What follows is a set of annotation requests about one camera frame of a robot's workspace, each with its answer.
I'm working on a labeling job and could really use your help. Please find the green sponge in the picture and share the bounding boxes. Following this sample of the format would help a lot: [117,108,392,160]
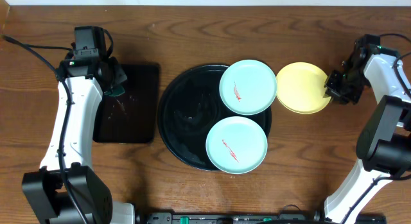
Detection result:
[104,85,125,97]

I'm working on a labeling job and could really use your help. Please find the yellow plate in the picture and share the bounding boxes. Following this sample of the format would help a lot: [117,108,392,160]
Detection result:
[277,62,331,114]

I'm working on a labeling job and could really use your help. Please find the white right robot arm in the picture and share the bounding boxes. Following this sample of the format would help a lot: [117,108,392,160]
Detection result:
[319,34,410,223]

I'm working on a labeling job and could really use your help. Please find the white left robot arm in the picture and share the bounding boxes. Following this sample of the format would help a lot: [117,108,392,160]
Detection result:
[22,47,136,223]

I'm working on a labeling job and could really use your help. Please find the rectangular black tray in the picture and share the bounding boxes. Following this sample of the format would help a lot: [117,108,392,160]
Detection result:
[92,64,161,144]

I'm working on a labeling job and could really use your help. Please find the round black tray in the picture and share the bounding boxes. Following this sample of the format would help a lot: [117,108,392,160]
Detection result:
[156,64,272,171]

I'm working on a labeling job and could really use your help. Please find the light green plate with stain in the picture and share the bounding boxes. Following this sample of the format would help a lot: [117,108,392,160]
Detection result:
[205,116,268,174]

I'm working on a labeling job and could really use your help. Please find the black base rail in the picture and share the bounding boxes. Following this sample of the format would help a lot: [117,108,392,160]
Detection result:
[146,211,388,224]

